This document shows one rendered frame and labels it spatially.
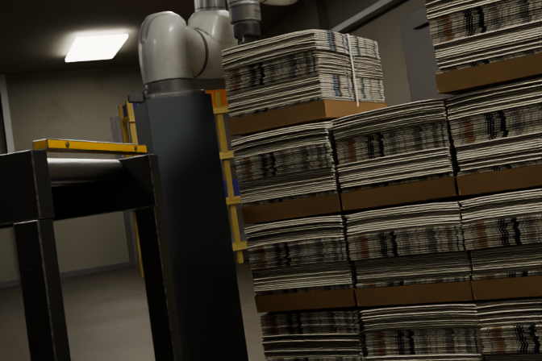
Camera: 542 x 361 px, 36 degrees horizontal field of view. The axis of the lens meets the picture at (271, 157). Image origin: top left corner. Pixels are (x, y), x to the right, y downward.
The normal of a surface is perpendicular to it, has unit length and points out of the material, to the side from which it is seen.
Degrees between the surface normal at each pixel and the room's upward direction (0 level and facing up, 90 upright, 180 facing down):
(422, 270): 90
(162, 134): 90
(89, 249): 90
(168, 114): 90
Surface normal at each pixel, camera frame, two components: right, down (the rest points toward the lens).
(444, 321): -0.53, 0.04
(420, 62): -0.93, 0.11
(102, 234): 0.33, -0.10
